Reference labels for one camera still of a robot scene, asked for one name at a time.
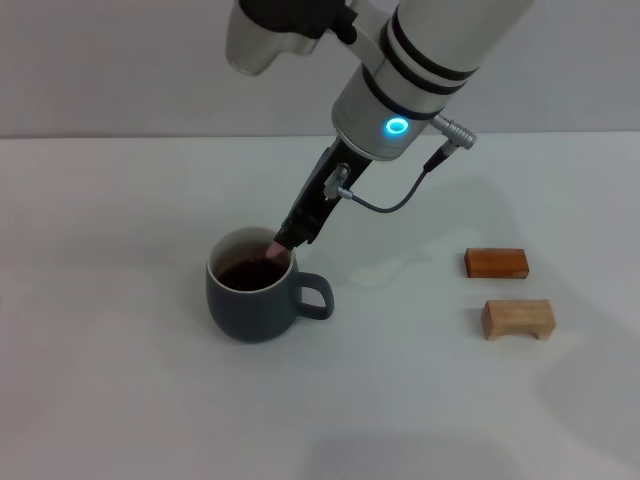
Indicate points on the dark brown wooden block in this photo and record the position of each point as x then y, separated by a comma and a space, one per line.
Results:
495, 263

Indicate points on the light wooden arch block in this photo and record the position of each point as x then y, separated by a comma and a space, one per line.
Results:
517, 317

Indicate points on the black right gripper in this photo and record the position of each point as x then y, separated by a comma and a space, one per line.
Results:
320, 192

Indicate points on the grey cup with coffee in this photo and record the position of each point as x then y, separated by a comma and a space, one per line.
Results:
250, 315

